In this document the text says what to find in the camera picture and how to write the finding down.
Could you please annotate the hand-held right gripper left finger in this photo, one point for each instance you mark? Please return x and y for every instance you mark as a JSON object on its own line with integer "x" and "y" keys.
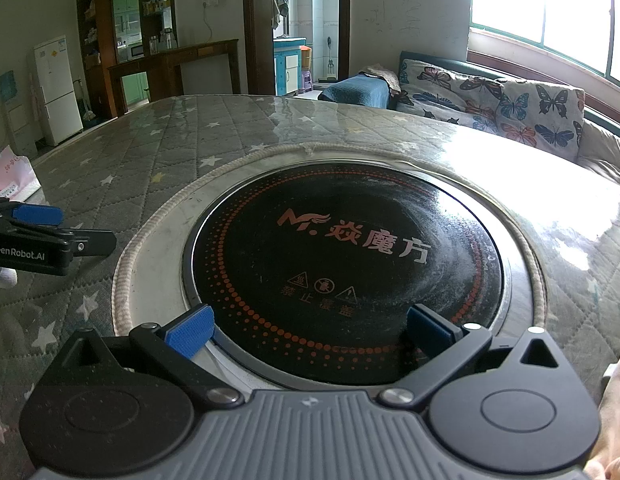
{"x": 189, "y": 330}

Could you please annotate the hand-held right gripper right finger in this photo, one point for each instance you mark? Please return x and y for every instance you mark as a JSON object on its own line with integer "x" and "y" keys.
{"x": 430, "y": 327}

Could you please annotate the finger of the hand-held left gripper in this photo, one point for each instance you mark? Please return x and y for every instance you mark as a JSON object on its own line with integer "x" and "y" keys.
{"x": 94, "y": 242}
{"x": 37, "y": 214}

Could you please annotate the person's left hand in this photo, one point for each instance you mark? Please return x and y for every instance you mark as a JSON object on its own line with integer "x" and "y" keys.
{"x": 2, "y": 277}

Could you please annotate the white pink paper bag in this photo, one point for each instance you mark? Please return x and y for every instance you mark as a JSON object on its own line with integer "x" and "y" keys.
{"x": 14, "y": 175}

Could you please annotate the round black induction cooktop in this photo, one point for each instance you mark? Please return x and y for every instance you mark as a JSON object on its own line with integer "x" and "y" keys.
{"x": 340, "y": 240}

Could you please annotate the white refrigerator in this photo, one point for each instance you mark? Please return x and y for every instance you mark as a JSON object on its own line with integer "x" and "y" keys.
{"x": 57, "y": 90}

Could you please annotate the tall dark wooden shelf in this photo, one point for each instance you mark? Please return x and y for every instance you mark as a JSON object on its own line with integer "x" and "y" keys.
{"x": 102, "y": 35}

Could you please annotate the microwave oven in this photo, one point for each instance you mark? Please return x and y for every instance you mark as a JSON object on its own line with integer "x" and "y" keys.
{"x": 137, "y": 50}

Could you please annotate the dark wooden console table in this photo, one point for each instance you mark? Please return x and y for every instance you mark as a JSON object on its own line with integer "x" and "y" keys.
{"x": 174, "y": 57}

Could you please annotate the butterfly print cushion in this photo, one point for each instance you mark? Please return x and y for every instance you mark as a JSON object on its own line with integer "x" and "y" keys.
{"x": 445, "y": 92}
{"x": 545, "y": 117}

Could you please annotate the beige cushion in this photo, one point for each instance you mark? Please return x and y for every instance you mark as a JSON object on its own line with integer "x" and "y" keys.
{"x": 607, "y": 155}

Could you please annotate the blue folded blanket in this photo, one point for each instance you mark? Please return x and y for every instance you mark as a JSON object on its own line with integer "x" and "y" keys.
{"x": 352, "y": 91}

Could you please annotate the beige folded cloth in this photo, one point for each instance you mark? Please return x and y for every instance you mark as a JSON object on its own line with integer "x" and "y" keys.
{"x": 382, "y": 76}

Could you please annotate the teal small cabinet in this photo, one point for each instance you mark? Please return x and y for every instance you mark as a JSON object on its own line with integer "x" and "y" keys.
{"x": 287, "y": 67}

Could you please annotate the purple plastic stool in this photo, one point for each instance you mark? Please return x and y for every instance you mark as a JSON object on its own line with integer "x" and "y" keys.
{"x": 307, "y": 81}

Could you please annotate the teal sofa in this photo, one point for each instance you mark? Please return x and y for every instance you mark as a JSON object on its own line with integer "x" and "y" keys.
{"x": 440, "y": 60}

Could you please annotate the upright mop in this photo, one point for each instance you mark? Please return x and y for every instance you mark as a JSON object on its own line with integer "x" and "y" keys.
{"x": 331, "y": 62}

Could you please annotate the hanging grey cloth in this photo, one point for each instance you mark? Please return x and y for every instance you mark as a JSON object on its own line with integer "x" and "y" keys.
{"x": 281, "y": 7}

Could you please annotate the green framed window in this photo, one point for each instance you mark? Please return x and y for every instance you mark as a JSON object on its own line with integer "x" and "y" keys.
{"x": 540, "y": 0}

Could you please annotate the dark wooden door frame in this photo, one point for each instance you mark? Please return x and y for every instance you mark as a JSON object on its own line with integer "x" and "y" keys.
{"x": 252, "y": 25}

